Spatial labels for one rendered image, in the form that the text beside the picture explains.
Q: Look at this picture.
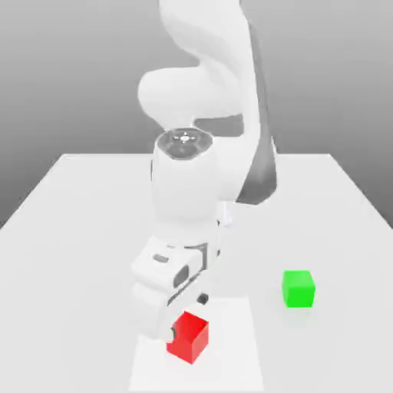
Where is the small green cube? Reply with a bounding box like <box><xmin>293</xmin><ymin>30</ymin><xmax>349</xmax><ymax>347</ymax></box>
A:
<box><xmin>281</xmin><ymin>269</ymin><xmax>316</xmax><ymax>309</ymax></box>

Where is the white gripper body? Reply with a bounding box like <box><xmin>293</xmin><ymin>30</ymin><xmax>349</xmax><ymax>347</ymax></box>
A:
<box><xmin>131</xmin><ymin>276</ymin><xmax>206</xmax><ymax>341</ymax></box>

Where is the small red cube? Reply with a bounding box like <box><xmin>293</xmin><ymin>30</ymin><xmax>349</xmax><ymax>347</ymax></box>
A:
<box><xmin>166</xmin><ymin>310</ymin><xmax>210</xmax><ymax>365</ymax></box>

